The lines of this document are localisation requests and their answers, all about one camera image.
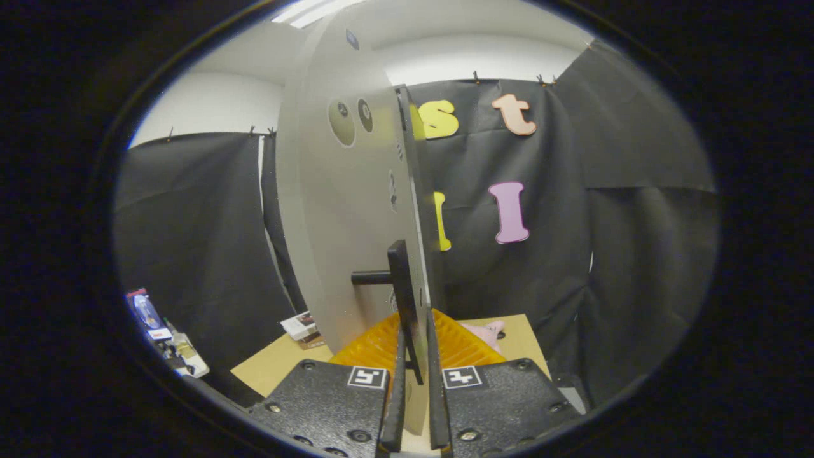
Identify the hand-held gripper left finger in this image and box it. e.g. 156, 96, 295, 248
247, 310, 408, 458

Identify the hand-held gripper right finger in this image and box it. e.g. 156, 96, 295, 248
425, 309, 583, 458

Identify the black cabinet door handle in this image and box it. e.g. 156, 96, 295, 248
351, 240, 425, 385

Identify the grey shoe cabinet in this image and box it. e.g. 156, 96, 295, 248
396, 84, 444, 319

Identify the pink star plush toy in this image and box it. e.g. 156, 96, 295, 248
459, 320, 506, 354

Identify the small white box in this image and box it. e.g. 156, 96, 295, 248
280, 311, 319, 341

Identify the pile of assorted small items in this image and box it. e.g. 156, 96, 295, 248
125, 288, 210, 379

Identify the row of black cloth clips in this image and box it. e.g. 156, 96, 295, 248
164, 70, 560, 142

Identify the long ceiling light panel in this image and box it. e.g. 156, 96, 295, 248
272, 0, 363, 29

